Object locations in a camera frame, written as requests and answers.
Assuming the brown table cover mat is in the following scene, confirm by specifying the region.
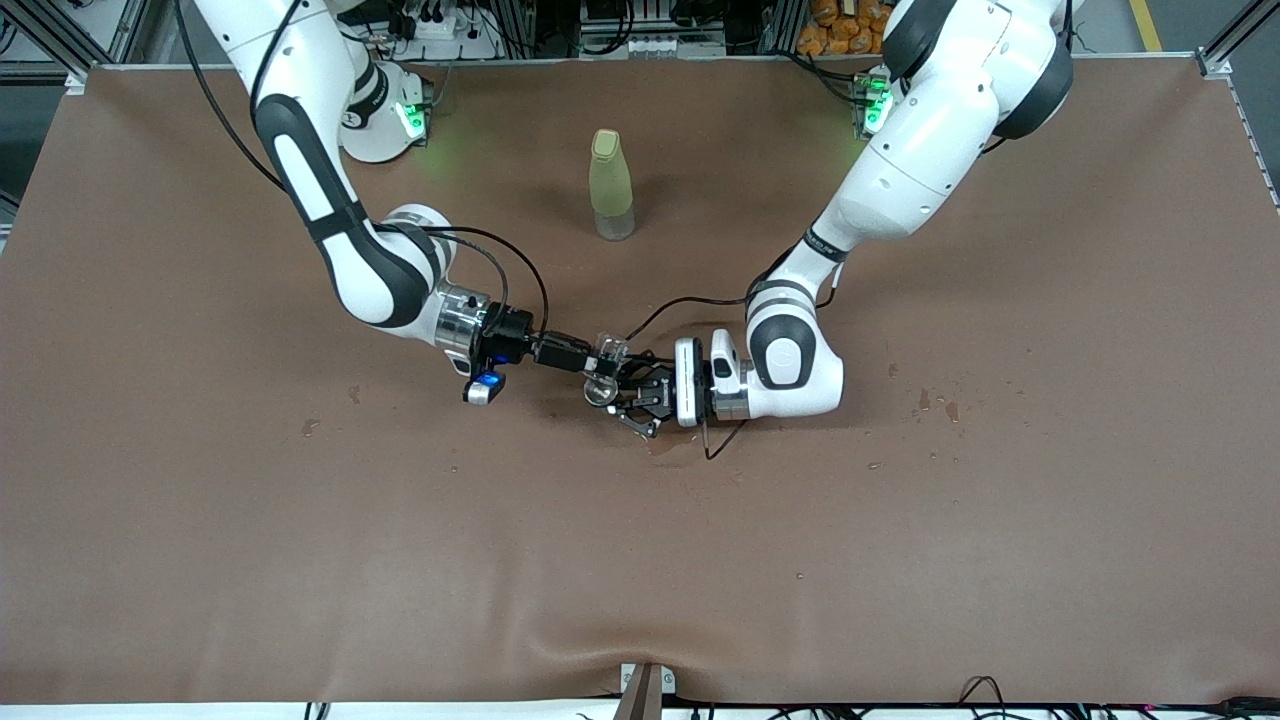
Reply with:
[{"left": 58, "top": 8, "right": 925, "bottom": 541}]
[{"left": 0, "top": 55, "right": 1280, "bottom": 706}]

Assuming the yellow-green frosted bottle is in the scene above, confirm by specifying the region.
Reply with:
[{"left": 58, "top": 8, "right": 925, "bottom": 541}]
[{"left": 588, "top": 128, "right": 638, "bottom": 243}]

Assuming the white power strip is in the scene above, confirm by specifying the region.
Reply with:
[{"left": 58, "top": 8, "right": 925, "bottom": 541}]
[
  {"left": 393, "top": 0, "right": 501, "bottom": 61},
  {"left": 580, "top": 33, "right": 727, "bottom": 60}
]

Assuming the orange packet bundle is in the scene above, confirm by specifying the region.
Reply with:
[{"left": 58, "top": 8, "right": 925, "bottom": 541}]
[{"left": 797, "top": 0, "right": 901, "bottom": 57}]

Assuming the black right camera cable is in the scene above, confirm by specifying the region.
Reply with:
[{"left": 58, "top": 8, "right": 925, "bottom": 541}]
[{"left": 175, "top": 0, "right": 551, "bottom": 341}]

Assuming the black camera cable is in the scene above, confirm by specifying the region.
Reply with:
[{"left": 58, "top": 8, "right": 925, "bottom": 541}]
[
  {"left": 175, "top": 0, "right": 551, "bottom": 341},
  {"left": 625, "top": 262, "right": 851, "bottom": 463}
]

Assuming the black left camera cable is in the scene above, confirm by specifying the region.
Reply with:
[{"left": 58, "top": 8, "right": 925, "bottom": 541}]
[{"left": 625, "top": 262, "right": 851, "bottom": 463}]

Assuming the metal table edge bracket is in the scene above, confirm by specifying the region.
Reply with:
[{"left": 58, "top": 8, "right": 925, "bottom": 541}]
[{"left": 618, "top": 662, "right": 678, "bottom": 720}]

